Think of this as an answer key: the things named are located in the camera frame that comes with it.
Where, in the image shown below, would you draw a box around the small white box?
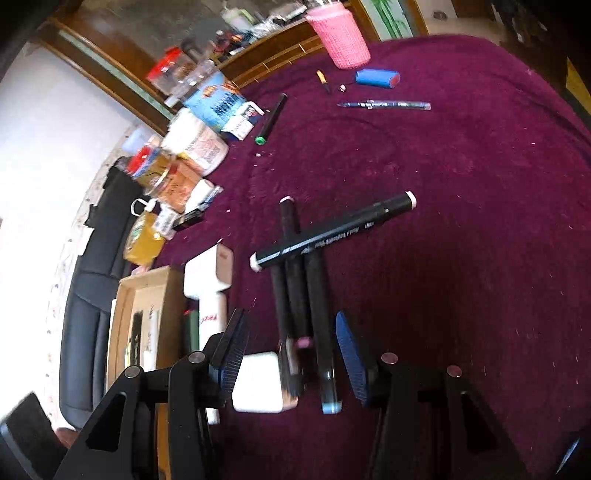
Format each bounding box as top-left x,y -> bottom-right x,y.
221,102 -> 265,141

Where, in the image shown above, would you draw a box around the clear plastic container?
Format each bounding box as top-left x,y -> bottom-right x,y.
164,58 -> 218,109

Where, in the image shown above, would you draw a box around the black marker white caps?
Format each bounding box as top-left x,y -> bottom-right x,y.
249,191 -> 418,274

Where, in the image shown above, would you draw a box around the glass jar red lid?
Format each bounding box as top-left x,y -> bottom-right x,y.
127,143 -> 178,197

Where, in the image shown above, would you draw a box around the small white labelled packet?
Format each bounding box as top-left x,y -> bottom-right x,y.
154,208 -> 183,241

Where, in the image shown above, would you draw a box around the black marker pink caps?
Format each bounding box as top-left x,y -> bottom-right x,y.
279,196 -> 314,352

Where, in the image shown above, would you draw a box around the white blue packet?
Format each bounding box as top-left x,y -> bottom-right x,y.
182,180 -> 225,215

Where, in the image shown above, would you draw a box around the blue white box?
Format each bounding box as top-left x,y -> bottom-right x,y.
185,74 -> 247,132

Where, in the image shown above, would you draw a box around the pink knitted cup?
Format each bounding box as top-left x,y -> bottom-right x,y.
305,0 -> 371,71

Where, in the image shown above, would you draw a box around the white power adapter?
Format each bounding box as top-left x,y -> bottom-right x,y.
183,244 -> 234,298
232,352 -> 298,414

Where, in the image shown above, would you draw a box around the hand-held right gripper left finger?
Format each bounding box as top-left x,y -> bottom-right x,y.
53,308 -> 250,480

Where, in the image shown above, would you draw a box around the blue pen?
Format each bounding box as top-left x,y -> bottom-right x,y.
337,99 -> 432,112

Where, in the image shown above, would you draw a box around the white pump bottle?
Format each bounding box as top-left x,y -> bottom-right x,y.
221,0 -> 254,35

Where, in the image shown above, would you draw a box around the brown cardboard box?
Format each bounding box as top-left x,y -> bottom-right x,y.
107,265 -> 190,480

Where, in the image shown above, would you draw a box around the framed green picture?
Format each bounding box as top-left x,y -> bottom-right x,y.
355,0 -> 430,42

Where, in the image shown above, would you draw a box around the yellow jar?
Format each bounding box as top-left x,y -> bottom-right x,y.
122,210 -> 167,266

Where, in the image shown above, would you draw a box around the black marker green cap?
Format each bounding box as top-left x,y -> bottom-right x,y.
254,93 -> 289,147

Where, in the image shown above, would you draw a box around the magenta plush cloth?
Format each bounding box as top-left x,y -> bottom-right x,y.
152,34 -> 591,480

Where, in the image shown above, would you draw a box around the small black box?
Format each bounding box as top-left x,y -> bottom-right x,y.
172,208 -> 208,232

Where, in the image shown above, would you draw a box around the black pen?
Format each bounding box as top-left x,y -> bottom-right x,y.
129,310 -> 144,370

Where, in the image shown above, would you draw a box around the clear container red lid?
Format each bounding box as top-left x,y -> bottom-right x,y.
147,46 -> 195,95

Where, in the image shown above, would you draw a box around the black marker blue cap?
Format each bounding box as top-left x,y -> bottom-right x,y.
302,251 -> 343,415

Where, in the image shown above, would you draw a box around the dark green marker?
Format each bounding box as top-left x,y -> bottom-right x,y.
182,310 -> 200,354

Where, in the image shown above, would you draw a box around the blue battery pack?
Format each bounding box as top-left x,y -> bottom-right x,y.
355,68 -> 400,88

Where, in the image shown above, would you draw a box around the orange packet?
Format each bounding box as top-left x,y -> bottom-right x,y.
154,159 -> 204,210

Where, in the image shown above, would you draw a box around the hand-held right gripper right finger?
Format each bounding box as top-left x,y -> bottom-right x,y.
335,311 -> 536,480

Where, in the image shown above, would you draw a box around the black sofa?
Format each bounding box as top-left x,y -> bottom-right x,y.
59,157 -> 139,432

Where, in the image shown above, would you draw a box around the white labelled jar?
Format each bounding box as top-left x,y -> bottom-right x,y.
163,108 -> 230,177

